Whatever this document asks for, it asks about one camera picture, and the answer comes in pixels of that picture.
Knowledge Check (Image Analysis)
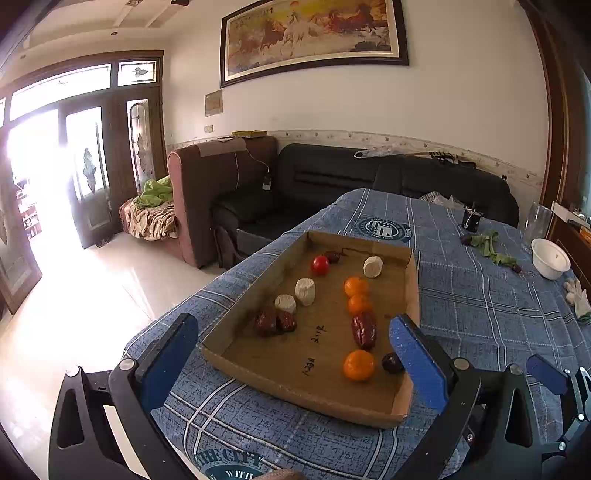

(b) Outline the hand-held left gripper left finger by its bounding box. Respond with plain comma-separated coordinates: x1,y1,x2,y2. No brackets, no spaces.
48,313,200,480

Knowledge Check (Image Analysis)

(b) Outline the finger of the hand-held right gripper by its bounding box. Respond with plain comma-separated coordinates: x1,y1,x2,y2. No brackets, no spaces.
525,354,591,442

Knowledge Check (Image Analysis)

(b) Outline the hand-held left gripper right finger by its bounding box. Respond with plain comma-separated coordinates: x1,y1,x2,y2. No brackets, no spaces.
389,314,555,480

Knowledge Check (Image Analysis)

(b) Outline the large red date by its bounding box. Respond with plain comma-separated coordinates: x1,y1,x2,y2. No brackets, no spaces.
351,311,378,350

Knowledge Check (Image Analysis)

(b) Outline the cardboard tray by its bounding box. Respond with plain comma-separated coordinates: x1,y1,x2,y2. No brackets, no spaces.
199,230,422,430

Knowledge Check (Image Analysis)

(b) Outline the large white yam chunk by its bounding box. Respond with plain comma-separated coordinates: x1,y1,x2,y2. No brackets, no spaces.
295,278,317,306

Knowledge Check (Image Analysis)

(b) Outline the white work glove green cuff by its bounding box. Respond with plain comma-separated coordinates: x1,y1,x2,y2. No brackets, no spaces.
573,288,591,322

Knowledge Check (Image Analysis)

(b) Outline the blue plaid tablecloth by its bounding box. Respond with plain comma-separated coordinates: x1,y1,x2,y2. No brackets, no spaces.
122,187,591,480

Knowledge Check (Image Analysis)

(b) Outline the white bowl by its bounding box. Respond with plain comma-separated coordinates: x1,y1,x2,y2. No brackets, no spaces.
531,238,570,280

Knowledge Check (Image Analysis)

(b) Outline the brown patterned blanket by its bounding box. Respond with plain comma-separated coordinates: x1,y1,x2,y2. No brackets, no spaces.
119,196,178,241

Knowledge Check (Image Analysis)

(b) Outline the green leafy sprig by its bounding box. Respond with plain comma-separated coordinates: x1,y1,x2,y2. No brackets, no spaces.
471,231,517,267

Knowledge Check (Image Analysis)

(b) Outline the clear glass jar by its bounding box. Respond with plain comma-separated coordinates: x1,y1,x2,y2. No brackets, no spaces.
524,202,555,254

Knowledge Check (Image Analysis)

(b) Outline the white box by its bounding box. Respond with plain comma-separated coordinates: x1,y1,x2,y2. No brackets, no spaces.
551,200,585,221

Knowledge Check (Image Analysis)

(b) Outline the green cloth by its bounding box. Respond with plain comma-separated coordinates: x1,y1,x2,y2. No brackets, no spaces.
139,178,174,208

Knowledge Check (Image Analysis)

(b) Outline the checked cloth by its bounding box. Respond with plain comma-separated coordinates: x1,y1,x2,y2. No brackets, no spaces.
418,191,458,206

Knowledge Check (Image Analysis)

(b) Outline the brown sofa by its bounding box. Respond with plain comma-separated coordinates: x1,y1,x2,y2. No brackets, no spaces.
166,135,280,270

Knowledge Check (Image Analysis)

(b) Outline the black sofa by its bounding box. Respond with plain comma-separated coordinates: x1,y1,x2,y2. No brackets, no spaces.
211,142,520,268

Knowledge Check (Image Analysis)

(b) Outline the black long object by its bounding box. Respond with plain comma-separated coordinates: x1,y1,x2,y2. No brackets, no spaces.
406,150,476,168

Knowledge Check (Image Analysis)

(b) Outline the wooden glass door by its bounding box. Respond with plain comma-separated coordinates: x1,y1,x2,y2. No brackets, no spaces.
0,50,167,315

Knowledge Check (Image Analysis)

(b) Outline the clear plastic bag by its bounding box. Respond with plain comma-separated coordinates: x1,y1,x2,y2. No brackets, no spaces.
355,145,407,160

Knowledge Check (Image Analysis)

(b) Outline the wooden cabinet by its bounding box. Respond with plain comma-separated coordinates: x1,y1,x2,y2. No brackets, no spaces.
517,0,591,259

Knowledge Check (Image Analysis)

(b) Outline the framed horse painting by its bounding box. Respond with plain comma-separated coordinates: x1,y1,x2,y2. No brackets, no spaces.
219,0,410,89

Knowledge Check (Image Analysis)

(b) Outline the white charger cable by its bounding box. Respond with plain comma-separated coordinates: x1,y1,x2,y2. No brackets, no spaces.
233,138,274,191

